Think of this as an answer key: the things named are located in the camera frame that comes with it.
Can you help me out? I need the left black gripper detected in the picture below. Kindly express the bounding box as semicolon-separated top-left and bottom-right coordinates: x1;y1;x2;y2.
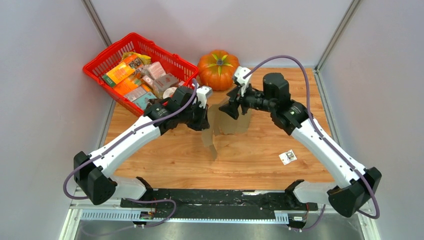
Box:
178;101;210;132

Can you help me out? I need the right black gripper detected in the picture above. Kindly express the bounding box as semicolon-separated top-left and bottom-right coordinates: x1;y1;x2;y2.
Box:
219;80;276;120

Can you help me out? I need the brown cardboard box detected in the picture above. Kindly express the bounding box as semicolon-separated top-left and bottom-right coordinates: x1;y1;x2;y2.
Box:
201;97;252;161

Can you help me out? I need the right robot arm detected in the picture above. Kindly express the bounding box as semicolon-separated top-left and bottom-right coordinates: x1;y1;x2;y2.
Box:
219;72;382;218

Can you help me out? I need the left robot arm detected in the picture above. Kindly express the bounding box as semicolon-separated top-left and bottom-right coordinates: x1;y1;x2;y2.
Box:
71;86;213;208

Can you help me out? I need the grey pink box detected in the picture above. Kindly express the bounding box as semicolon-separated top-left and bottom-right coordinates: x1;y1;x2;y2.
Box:
153;73;179;95

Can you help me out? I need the teal box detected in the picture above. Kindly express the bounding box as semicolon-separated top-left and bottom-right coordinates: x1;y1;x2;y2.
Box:
133;92;157;111

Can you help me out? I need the orange snack box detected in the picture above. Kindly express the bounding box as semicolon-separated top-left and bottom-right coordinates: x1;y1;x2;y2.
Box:
101;56;143;88

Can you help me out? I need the white tape roll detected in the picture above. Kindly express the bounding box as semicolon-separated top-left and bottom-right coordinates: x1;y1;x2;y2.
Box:
162;86;178;99

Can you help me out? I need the orange pumpkin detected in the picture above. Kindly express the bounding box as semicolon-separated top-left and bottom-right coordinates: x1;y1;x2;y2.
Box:
197;49;240;91

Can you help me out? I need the red plastic shopping basket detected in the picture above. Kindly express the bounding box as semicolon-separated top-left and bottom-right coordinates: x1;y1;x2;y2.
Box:
82;32;199;117

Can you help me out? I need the small white packet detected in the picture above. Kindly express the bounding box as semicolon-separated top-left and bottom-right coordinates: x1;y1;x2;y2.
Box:
278;149;297;165

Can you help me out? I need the yellow snack bag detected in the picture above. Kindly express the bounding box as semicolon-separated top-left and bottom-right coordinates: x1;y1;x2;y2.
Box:
121;51;152;65

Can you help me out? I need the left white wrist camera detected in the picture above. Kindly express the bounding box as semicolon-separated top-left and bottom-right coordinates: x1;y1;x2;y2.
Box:
194;86;213;109

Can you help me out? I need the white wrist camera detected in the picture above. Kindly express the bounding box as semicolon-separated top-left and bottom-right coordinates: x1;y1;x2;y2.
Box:
194;86;213;109
233;66;251;97

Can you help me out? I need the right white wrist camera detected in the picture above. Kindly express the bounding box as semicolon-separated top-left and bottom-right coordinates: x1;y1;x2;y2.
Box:
233;66;251;97

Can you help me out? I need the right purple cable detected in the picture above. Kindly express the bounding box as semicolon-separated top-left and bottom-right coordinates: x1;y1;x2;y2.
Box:
242;54;381;220

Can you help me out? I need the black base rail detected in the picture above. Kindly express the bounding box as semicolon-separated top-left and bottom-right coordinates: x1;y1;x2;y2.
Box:
120;188;318;220

